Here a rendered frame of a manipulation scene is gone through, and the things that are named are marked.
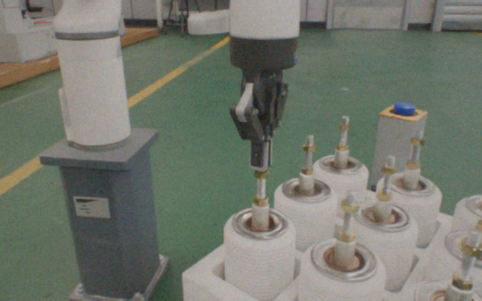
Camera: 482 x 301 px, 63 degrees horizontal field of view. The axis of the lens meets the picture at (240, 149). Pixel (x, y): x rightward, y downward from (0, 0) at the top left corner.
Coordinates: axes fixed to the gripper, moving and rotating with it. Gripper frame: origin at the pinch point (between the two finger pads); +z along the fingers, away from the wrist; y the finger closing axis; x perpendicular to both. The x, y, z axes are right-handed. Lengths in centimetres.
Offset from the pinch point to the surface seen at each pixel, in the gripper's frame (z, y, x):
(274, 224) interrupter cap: 10.0, 0.4, -1.9
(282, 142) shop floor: 35, 89, 27
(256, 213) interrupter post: 8.0, -1.1, 0.0
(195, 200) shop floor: 35, 39, 34
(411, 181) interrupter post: 8.9, 18.9, -17.5
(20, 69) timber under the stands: 29, 118, 204
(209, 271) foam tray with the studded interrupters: 17.2, -3.8, 5.6
